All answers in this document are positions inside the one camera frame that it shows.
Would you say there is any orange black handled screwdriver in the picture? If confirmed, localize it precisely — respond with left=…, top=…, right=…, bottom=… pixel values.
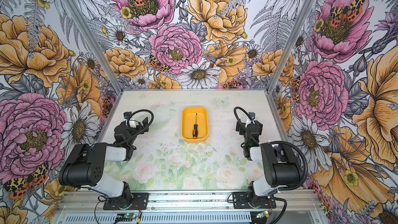
left=192, top=113, right=198, bottom=139

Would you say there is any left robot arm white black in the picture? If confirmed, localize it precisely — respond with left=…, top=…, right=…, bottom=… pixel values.
left=59, top=117, right=151, bottom=209

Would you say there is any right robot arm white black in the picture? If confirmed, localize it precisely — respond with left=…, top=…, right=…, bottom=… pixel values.
left=232, top=120, right=305, bottom=209

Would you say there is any yellow plastic bin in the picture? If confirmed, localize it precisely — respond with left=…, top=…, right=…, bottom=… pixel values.
left=181, top=106, right=209, bottom=144

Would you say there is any left green circuit board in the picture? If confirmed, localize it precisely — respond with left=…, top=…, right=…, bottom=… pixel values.
left=114, top=213, right=140, bottom=224

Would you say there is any green circuit board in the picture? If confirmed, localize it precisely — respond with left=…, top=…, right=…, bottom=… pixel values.
left=114, top=213, right=140, bottom=224
left=256, top=210, right=269, bottom=219

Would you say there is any right green circuit board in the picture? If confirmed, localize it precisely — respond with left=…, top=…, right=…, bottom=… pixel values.
left=256, top=210, right=269, bottom=219

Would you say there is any left black corrugated cable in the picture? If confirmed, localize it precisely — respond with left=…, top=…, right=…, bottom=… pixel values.
left=114, top=109, right=154, bottom=146

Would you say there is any black corrugated cable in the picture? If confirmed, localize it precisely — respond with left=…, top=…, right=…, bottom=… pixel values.
left=114, top=109, right=154, bottom=146
left=233, top=106, right=309, bottom=192

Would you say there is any right black corrugated cable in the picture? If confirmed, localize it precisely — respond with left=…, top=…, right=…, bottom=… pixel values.
left=233, top=106, right=309, bottom=192

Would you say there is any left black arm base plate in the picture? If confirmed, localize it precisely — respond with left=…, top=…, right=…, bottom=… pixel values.
left=103, top=193, right=149, bottom=211

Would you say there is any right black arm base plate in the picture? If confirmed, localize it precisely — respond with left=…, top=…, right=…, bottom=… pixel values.
left=232, top=191, right=276, bottom=209

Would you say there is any aluminium mounting rail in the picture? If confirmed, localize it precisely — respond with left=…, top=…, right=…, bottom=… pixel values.
left=56, top=189, right=321, bottom=214

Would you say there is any white slotted cable duct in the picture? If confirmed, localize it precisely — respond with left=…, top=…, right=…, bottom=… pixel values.
left=58, top=212, right=252, bottom=224

